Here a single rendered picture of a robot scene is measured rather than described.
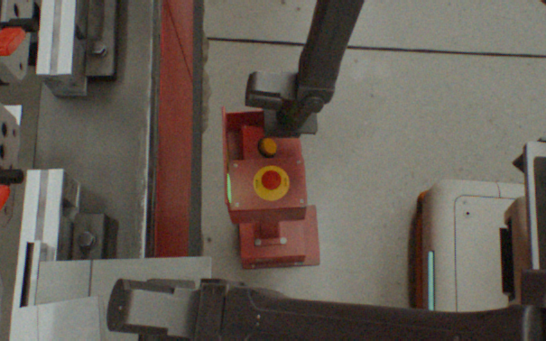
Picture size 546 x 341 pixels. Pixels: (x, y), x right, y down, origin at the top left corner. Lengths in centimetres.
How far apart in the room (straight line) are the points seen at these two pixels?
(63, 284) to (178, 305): 36
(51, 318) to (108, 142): 35
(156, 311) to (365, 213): 141
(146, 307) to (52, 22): 68
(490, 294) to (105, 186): 107
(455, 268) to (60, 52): 114
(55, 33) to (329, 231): 113
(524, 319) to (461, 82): 186
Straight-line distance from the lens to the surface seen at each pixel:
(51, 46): 120
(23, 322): 103
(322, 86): 96
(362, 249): 200
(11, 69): 89
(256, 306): 59
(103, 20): 127
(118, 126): 120
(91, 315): 99
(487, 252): 179
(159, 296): 68
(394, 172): 208
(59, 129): 123
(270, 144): 130
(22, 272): 104
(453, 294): 174
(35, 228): 108
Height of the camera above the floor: 195
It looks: 73 degrees down
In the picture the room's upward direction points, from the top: 3 degrees counter-clockwise
